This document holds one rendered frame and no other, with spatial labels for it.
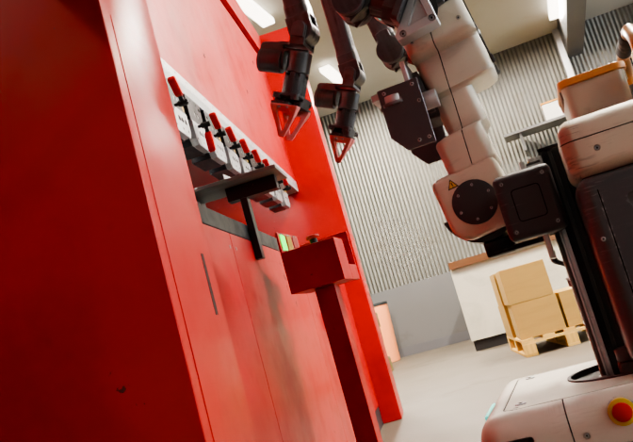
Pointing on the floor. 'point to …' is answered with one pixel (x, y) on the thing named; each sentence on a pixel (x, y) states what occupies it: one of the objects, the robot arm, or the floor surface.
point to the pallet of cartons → (535, 308)
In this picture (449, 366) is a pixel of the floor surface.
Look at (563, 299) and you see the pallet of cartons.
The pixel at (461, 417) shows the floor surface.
